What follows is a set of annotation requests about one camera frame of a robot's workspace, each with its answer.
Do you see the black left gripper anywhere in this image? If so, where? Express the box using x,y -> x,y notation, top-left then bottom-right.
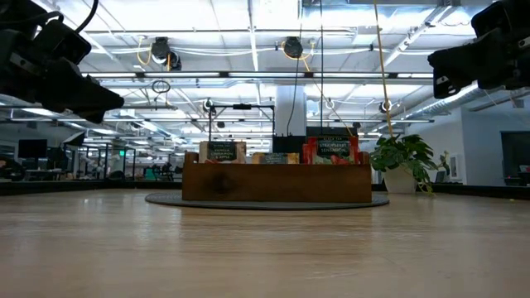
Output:
0,28 -> 125,124

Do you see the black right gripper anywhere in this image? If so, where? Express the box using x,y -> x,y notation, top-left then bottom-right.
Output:
427,0 -> 530,99

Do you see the apple cinnamon tea packet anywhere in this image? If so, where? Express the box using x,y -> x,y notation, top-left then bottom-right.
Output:
198,140 -> 248,165

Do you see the strawberry tea packet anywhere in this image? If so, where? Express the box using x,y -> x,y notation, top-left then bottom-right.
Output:
301,136 -> 362,166

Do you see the wooden tea organiser box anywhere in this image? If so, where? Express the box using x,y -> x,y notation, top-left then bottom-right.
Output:
181,151 -> 373,204

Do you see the black background monitor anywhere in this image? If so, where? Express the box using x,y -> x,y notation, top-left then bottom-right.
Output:
17,138 -> 48,160

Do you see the green potted plant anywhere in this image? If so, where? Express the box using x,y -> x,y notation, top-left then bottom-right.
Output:
369,132 -> 451,195

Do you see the long ceiling light strip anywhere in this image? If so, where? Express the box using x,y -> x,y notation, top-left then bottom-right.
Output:
81,70 -> 435,80

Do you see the grey round woven placemat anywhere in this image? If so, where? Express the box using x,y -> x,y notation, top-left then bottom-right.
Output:
144,191 -> 390,211

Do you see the white square pillar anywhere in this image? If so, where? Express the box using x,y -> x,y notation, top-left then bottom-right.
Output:
274,84 -> 308,137

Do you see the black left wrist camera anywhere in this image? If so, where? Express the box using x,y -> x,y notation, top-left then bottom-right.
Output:
32,18 -> 93,66

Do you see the hanging black cable coil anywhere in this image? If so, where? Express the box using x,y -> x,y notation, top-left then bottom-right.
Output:
150,79 -> 172,94

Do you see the yellow cable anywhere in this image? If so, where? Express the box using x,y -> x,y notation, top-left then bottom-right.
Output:
372,0 -> 394,138

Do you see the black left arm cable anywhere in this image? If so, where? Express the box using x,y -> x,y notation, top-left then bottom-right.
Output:
75,0 -> 100,34

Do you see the black ceiling cable reel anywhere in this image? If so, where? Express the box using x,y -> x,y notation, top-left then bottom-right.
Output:
149,36 -> 183,71
282,36 -> 305,60

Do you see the black aluminium table frame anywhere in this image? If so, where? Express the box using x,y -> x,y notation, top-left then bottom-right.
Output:
0,178 -> 530,200

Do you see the wall picture frame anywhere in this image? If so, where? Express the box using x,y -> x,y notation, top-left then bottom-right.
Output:
448,153 -> 460,180

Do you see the black cable with coil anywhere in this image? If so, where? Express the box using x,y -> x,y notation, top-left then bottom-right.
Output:
318,0 -> 325,137

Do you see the black background camera frame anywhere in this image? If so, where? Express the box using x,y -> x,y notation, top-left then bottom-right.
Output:
208,103 -> 276,147

